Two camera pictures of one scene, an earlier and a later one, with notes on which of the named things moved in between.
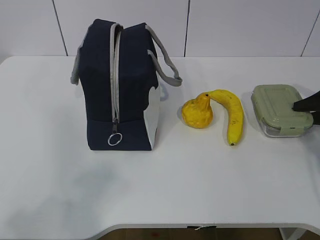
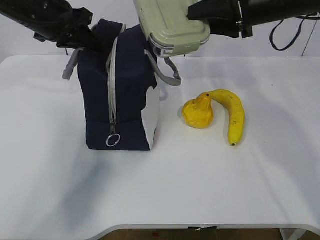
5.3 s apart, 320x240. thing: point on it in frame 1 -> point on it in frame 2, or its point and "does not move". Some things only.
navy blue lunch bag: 117,69 does not move
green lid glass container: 273,104 -> 170,31
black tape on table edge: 198,227 does not move
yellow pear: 197,113 does not move
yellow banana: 235,113 does not move
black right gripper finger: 311,103 -> 239,10
